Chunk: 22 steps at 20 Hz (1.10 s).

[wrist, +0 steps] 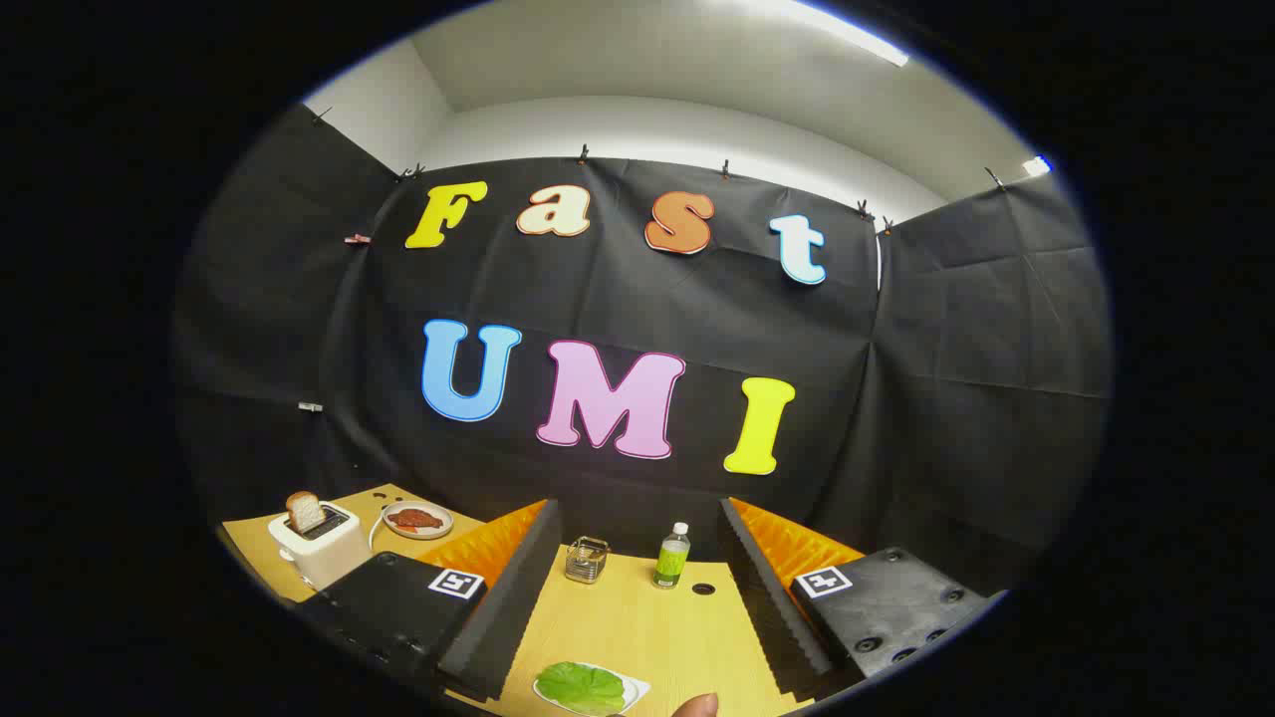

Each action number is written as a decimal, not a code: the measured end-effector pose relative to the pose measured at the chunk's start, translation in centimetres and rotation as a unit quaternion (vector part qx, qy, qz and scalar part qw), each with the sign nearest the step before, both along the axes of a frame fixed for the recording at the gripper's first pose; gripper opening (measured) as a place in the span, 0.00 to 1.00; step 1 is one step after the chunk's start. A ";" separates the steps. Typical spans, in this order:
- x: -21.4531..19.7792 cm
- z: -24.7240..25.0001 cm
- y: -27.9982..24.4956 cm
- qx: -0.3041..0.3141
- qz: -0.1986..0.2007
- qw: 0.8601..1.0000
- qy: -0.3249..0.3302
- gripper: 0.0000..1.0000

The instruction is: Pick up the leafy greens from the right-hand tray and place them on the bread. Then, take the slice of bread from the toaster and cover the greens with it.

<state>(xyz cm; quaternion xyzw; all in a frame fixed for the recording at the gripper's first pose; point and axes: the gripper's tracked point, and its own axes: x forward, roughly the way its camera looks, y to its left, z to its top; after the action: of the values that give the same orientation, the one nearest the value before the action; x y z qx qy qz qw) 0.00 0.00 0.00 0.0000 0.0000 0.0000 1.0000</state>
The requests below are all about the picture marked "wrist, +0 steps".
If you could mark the green lettuce leaf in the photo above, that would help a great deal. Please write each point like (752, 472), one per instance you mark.
(581, 687)

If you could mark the white bread slice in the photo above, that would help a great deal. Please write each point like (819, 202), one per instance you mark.
(306, 512)

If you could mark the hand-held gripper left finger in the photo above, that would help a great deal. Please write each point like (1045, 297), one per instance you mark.
(518, 597)

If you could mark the white square plate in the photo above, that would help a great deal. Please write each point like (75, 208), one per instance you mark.
(637, 687)

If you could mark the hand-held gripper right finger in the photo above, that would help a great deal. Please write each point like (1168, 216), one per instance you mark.
(772, 607)

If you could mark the green label plastic bottle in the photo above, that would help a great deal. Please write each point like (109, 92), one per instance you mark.
(671, 560)

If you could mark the red meat slice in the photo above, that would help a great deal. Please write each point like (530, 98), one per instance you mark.
(415, 519)

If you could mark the white oval plate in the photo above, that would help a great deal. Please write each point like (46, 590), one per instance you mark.
(448, 518)

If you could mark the black backdrop cloth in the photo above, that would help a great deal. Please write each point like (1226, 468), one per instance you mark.
(598, 289)

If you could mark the white toaster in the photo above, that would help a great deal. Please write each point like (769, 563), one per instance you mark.
(334, 553)

